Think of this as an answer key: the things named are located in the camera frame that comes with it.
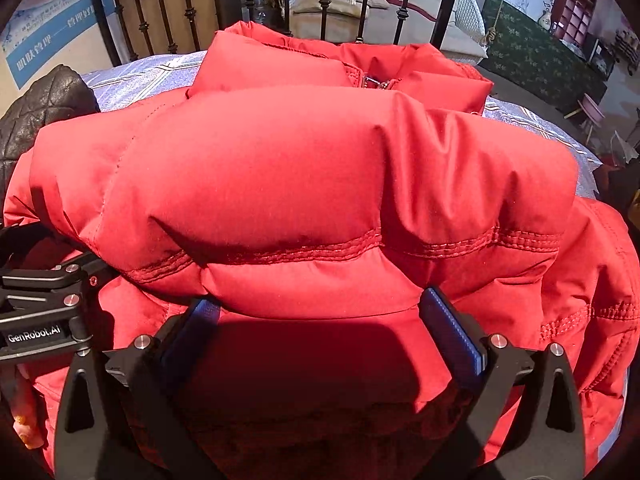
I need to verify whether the black monitor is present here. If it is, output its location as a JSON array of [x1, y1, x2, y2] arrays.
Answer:
[[582, 35, 618, 81]]

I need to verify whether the blue checked bed sheet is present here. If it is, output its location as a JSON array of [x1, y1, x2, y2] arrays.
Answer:
[[80, 50, 631, 471]]

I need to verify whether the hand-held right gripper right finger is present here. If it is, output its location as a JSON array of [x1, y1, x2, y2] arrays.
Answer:
[[419, 286, 587, 480]]

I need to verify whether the black quilted pillow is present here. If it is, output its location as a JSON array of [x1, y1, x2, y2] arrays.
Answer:
[[0, 64, 101, 176]]

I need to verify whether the cream seat cushion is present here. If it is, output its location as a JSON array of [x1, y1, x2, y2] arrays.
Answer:
[[291, 0, 391, 38]]

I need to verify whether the black iron bed frame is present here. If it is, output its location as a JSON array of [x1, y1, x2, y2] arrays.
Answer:
[[82, 0, 473, 68]]

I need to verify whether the red down jacket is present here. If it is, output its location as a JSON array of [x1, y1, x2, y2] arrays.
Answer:
[[2, 20, 640, 480]]

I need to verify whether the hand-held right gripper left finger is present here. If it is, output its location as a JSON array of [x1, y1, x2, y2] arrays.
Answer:
[[54, 297, 223, 480]]

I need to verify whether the green patterned counter cloth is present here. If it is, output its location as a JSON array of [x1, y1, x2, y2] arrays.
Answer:
[[472, 0, 608, 118]]

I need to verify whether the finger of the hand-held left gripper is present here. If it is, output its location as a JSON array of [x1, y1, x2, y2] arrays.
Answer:
[[0, 225, 56, 261]]

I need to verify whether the red bookcase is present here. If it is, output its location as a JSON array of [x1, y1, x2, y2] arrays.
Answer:
[[552, 0, 608, 46]]

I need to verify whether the wall poster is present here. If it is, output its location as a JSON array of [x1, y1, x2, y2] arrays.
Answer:
[[0, 0, 118, 91]]

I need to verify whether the wooden board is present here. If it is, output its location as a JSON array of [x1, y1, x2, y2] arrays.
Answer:
[[112, 0, 221, 61]]

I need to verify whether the pink stool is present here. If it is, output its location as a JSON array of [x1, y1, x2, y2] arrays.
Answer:
[[577, 94, 606, 141]]

